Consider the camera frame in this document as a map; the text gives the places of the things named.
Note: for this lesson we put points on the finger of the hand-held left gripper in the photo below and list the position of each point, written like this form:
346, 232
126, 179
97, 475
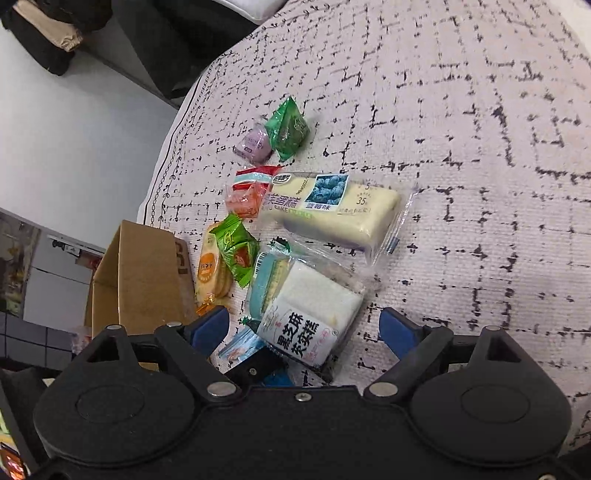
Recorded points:
254, 367

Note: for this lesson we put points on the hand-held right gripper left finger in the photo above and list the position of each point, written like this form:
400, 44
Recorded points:
210, 327

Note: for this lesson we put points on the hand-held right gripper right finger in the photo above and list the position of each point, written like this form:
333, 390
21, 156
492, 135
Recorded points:
395, 330

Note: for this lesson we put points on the small clear blue packet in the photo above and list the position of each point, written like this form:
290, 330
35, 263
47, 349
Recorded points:
238, 346

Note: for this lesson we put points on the orange cracker packet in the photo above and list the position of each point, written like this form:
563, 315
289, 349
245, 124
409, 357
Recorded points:
210, 272

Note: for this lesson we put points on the white sesame cake packet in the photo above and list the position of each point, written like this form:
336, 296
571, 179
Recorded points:
304, 314

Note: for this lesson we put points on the bright green snack packet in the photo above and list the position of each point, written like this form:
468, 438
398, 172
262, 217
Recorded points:
235, 251

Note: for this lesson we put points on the cardboard box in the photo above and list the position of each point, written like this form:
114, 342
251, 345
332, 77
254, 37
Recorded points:
138, 281

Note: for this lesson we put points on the orange snack packet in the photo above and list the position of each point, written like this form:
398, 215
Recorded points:
242, 201

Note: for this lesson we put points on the long blueberry cake packet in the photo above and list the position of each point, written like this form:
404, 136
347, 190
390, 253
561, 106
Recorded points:
328, 207

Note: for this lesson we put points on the dark green snack packet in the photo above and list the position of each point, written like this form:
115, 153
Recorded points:
287, 129

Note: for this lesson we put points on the red white striped packet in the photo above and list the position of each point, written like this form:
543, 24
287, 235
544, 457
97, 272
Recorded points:
254, 175

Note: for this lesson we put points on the kitchen cabinet unit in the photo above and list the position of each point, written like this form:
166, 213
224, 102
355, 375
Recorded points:
46, 272

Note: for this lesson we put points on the purple snack packet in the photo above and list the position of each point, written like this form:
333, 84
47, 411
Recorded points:
253, 143

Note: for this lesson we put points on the printed white blanket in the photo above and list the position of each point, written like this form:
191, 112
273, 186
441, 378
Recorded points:
438, 138

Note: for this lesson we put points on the dark headboard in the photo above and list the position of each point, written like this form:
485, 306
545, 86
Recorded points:
175, 41

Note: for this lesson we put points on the white pillow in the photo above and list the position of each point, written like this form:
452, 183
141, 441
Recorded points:
249, 7

